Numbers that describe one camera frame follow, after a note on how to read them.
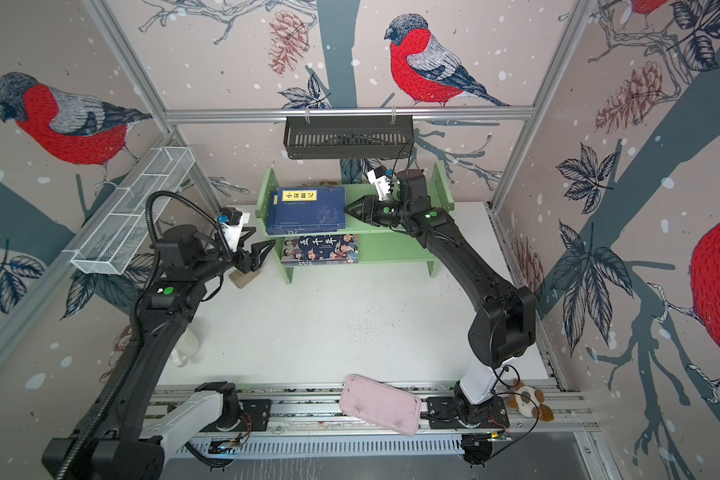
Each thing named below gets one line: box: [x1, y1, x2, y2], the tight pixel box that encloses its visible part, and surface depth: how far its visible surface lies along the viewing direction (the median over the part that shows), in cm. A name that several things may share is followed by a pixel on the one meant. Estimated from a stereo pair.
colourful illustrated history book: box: [281, 234, 359, 266], surface depth 91 cm
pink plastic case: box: [339, 374, 421, 436], surface depth 74 cm
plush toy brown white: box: [507, 379, 554, 422], surface depth 75 cm
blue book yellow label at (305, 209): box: [266, 186, 346, 235], surface depth 78 cm
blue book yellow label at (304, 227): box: [267, 222, 346, 235], surface depth 76 cm
